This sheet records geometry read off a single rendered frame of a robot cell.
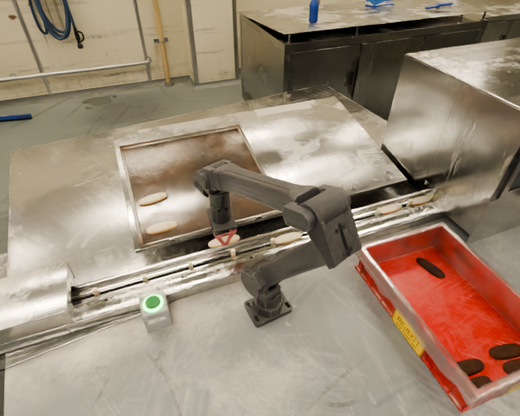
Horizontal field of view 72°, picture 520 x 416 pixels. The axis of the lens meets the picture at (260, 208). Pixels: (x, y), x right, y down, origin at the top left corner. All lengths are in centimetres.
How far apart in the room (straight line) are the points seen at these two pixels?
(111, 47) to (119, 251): 354
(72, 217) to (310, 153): 96
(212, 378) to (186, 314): 20
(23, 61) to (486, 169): 435
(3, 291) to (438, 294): 124
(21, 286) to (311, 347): 81
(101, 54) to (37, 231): 335
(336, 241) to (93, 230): 99
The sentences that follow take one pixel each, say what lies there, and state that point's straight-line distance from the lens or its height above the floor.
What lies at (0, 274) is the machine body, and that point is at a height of 82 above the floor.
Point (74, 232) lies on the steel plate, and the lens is 145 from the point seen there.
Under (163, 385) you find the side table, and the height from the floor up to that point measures 82.
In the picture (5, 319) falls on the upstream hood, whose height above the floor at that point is 92.
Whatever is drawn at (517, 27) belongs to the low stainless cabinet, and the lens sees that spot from 524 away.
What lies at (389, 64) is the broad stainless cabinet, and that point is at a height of 69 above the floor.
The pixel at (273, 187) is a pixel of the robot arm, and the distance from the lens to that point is 72.
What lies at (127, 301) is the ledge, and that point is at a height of 86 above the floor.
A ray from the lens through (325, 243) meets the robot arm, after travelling 64.
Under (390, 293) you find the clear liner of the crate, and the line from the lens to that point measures 107.
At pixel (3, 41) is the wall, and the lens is 470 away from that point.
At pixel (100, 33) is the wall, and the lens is 460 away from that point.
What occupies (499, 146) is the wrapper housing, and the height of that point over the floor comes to 118.
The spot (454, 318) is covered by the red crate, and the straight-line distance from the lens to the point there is 120.
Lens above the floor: 173
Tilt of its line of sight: 41 degrees down
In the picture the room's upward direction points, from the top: straight up
